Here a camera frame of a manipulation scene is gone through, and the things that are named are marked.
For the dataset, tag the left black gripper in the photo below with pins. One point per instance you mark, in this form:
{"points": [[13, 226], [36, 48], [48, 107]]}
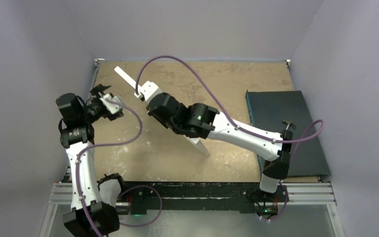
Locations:
{"points": [[95, 93]]}

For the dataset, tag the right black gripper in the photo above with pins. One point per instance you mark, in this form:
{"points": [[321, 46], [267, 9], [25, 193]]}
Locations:
{"points": [[152, 114]]}

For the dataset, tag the wooden picture frame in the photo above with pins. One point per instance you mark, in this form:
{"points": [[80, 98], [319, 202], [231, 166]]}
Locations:
{"points": [[124, 77]]}

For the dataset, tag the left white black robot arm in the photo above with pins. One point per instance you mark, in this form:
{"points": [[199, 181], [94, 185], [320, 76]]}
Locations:
{"points": [[93, 210]]}

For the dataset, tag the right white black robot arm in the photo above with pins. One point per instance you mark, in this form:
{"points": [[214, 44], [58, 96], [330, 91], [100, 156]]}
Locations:
{"points": [[200, 121]]}

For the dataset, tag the dark blue book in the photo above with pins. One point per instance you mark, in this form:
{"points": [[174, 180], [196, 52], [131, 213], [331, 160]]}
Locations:
{"points": [[267, 110]]}

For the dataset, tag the small hammer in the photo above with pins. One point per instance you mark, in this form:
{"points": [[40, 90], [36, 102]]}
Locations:
{"points": [[288, 124]]}

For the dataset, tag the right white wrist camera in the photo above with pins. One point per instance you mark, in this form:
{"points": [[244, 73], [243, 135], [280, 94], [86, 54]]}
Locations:
{"points": [[147, 91]]}

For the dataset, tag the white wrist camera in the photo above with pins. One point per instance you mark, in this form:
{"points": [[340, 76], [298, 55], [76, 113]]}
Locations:
{"points": [[112, 103], [147, 91]]}

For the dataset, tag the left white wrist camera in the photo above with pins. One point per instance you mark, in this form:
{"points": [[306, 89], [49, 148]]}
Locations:
{"points": [[112, 103]]}

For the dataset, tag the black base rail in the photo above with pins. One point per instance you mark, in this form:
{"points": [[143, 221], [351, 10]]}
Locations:
{"points": [[244, 197]]}

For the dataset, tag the aluminium frame rails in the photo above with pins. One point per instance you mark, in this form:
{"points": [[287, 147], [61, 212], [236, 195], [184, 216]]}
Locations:
{"points": [[144, 150]]}

